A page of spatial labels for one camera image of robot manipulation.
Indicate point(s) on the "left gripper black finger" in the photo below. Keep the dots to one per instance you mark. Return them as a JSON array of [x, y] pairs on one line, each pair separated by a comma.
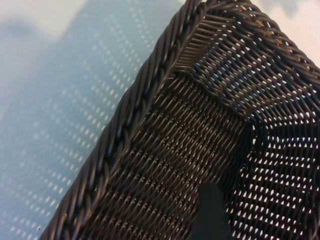
[[212, 215]]

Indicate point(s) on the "dark brown wicker basket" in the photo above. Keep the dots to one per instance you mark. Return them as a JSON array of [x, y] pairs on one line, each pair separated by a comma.
[[175, 125]]

